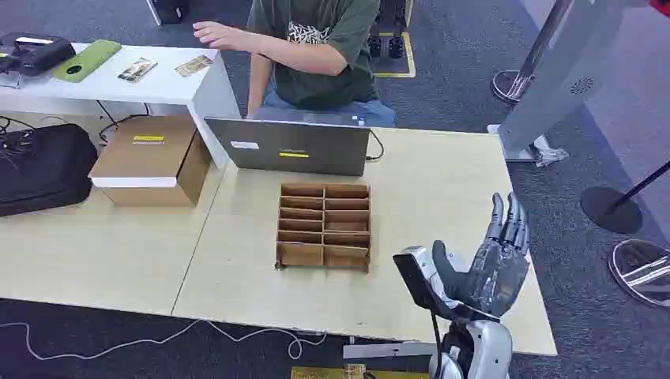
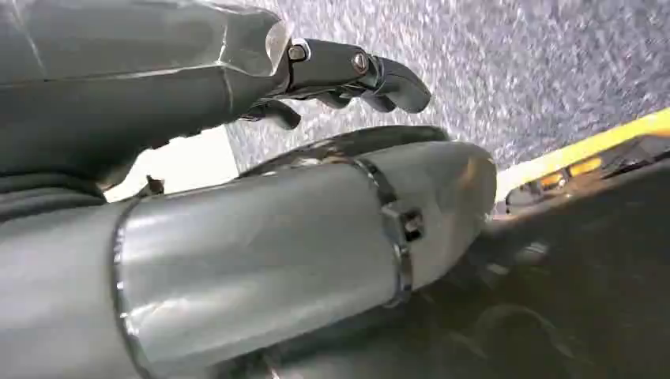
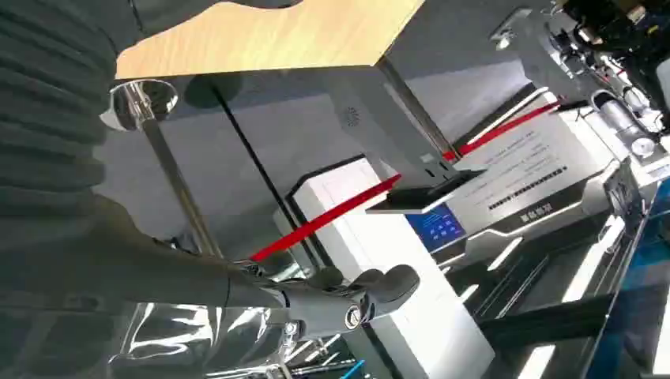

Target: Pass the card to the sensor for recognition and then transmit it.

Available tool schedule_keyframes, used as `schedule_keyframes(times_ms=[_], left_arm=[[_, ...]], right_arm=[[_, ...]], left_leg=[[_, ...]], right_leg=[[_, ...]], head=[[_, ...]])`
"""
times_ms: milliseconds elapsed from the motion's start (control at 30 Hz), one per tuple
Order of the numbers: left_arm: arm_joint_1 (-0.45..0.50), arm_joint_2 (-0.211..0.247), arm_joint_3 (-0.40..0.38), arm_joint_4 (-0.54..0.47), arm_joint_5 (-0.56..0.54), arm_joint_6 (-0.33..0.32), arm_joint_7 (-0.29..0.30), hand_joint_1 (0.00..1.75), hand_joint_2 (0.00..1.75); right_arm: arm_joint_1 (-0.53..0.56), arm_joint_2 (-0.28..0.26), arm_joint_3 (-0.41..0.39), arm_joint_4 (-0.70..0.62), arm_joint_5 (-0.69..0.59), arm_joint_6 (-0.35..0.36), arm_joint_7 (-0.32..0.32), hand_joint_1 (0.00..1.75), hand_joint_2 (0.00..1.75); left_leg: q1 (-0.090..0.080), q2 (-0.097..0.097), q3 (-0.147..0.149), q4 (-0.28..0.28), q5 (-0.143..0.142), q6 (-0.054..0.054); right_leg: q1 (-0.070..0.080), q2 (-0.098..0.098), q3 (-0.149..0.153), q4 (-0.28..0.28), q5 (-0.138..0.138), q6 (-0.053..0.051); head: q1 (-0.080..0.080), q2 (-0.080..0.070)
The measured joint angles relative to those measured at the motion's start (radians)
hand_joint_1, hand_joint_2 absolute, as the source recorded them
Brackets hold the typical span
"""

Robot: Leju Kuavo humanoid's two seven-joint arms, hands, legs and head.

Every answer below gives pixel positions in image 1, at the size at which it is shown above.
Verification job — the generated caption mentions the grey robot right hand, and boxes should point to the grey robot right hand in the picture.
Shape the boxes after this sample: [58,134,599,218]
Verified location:
[431,192,531,319]

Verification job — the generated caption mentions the clear plastic wrap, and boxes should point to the clear plastic wrap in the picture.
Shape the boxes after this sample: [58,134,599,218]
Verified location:
[533,147,570,169]

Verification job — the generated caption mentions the black stanchion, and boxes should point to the black stanchion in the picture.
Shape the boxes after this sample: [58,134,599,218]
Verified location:
[579,159,670,235]

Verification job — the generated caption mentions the chrome round base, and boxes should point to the chrome round base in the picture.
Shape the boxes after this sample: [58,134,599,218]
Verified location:
[608,238,670,309]

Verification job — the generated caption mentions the wooden compartment card box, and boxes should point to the wooden compartment card box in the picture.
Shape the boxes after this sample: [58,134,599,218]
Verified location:
[275,182,372,274]

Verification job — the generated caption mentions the yellow floor plate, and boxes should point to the yellow floor plate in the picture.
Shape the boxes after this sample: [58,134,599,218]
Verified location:
[290,364,431,379]

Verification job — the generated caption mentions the grey standing panel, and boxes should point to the grey standing panel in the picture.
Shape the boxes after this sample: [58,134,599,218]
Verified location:
[487,0,651,164]

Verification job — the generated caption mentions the yellow bordered floor mat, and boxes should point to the yellow bordered floor mat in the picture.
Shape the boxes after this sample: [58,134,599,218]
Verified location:
[371,30,417,80]

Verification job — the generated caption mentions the grey laptop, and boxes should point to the grey laptop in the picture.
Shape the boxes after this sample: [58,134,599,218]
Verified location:
[204,115,371,178]

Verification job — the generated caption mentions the black robot feet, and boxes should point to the black robot feet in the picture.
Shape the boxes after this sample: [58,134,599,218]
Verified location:
[367,33,405,60]

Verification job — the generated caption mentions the person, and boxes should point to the person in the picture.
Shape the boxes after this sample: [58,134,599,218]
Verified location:
[192,0,397,129]

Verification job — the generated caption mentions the brown cardboard box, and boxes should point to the brown cardboard box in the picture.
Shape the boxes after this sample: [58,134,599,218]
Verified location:
[88,114,213,208]

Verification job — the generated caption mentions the printed card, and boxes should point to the printed card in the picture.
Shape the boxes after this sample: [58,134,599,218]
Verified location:
[116,57,159,84]
[174,53,217,78]

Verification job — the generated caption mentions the white side table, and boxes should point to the white side table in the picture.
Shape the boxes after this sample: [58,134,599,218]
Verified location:
[0,43,242,169]

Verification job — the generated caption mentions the black box on floor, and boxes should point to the black box on floor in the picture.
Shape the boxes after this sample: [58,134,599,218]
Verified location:
[145,0,190,27]

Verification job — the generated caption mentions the green case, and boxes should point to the green case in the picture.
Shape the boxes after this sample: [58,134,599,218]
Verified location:
[52,39,123,84]

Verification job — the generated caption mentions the black bag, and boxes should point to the black bag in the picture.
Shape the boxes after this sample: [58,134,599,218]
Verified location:
[0,123,100,218]

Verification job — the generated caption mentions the black device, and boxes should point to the black device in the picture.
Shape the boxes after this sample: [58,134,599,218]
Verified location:
[0,32,77,78]

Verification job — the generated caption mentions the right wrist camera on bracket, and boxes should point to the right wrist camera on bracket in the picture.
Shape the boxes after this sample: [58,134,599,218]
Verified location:
[392,246,467,321]

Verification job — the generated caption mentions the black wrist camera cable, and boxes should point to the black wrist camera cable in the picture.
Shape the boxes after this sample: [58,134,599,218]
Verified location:
[429,310,444,379]

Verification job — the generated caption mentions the black laptop power cable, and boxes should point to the black laptop power cable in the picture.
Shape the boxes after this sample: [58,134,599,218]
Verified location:
[365,129,386,163]

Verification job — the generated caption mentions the chrome stanchion post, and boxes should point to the chrome stanchion post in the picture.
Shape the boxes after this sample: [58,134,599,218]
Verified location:
[490,0,574,106]

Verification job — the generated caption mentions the white floor cable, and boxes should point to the white floor cable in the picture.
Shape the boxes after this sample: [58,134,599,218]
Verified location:
[0,319,329,362]

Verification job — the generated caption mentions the black cable under table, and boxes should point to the black cable under table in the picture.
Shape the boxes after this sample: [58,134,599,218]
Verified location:
[96,100,152,146]

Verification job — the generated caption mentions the black tangled cables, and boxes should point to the black tangled cables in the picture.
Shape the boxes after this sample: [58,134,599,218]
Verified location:
[0,115,36,171]

